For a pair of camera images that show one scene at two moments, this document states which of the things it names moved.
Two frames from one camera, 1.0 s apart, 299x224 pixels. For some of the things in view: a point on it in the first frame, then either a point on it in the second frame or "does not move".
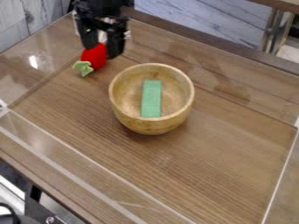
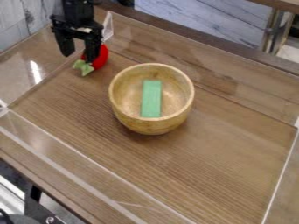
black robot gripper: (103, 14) → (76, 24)
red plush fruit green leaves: (92, 59) does not move
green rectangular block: (151, 101) does not move
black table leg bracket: (34, 209) does not move
